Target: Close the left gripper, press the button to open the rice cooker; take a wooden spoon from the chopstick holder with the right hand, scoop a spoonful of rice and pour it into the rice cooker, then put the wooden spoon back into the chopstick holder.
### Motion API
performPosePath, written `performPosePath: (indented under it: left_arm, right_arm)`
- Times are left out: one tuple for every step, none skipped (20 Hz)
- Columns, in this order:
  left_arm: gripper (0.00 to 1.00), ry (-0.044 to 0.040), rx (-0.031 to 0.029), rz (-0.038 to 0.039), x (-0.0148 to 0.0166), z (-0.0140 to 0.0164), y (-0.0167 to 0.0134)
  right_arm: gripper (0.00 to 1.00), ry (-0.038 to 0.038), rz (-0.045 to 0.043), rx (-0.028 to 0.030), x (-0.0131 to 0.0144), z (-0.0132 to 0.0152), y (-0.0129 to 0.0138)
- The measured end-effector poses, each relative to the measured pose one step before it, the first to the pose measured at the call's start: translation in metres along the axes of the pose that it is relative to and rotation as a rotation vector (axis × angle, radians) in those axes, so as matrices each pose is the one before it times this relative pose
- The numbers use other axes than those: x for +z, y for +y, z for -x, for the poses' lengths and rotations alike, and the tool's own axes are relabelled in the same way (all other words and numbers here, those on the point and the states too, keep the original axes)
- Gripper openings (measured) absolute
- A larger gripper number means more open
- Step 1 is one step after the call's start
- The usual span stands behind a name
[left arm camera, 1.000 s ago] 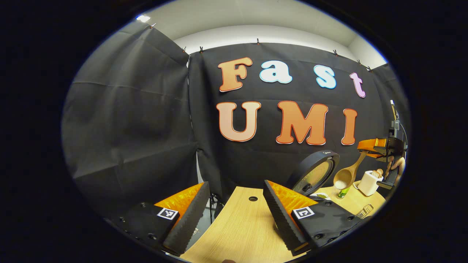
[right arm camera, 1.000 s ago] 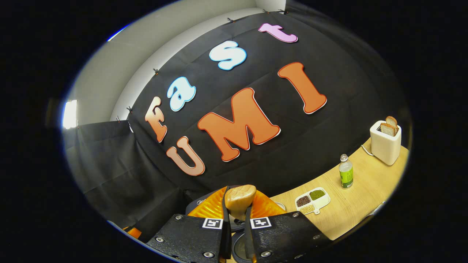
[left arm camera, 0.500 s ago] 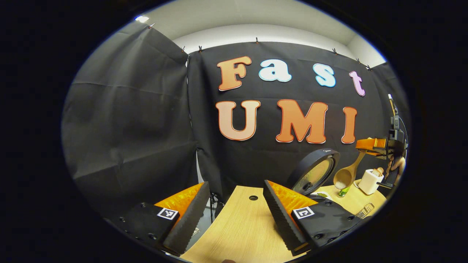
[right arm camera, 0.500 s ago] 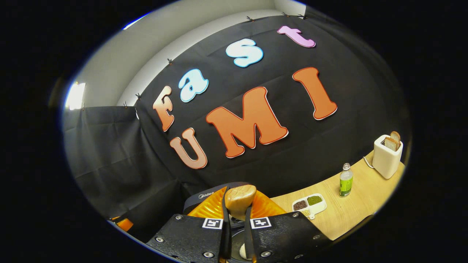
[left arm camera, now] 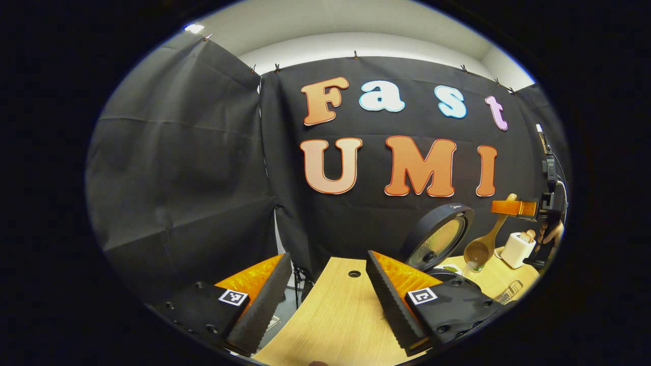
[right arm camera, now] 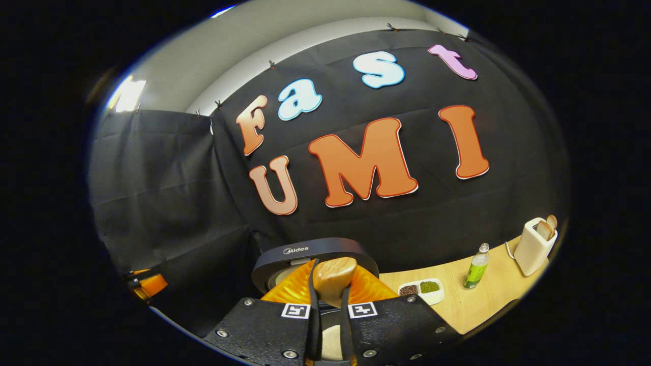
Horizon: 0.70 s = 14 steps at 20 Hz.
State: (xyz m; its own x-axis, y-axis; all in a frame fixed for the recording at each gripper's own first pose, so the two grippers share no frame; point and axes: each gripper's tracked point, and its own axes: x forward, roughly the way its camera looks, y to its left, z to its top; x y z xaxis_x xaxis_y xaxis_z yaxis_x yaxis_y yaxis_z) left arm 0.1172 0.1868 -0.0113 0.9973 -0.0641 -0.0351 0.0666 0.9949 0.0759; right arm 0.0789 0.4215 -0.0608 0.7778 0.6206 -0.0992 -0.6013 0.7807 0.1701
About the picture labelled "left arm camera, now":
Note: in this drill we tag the green drink bottle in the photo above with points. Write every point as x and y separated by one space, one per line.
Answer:
483 268

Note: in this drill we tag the white rectangular dish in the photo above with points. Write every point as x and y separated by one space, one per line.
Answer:
447 269

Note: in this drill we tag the wooden spoon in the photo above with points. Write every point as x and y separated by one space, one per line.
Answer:
478 250

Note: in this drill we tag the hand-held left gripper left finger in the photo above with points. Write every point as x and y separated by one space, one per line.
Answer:
262 305

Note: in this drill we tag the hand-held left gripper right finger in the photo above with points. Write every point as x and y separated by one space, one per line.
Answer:
391 305

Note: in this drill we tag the toast slice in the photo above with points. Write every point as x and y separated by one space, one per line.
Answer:
529 235

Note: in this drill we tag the black and cream rice cooker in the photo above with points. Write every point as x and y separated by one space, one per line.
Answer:
432 239

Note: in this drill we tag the black backdrop cloth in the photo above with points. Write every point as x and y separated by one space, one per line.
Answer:
203 178

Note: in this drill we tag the ceiling light panel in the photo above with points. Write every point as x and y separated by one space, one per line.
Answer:
194 28

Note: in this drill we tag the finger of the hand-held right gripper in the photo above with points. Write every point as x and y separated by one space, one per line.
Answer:
511 207

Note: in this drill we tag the white toaster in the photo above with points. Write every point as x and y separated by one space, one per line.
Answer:
514 251

